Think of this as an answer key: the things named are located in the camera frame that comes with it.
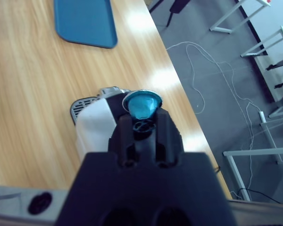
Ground white capsule coffee machine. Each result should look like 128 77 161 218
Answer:
69 86 183 163

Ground black chair legs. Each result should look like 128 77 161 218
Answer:
148 0 191 27

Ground teal coffee capsule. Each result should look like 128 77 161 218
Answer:
122 89 163 120

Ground black floor cable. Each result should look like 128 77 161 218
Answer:
231 187 283 203

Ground white floor cable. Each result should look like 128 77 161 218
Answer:
166 41 262 201

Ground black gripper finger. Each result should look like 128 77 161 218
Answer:
152 108 184 164
108 115 136 164

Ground white table frame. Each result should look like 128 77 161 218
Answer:
209 0 273 34
259 103 283 164
223 147 283 202

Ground teal plastic tray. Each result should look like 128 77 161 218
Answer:
53 0 118 49

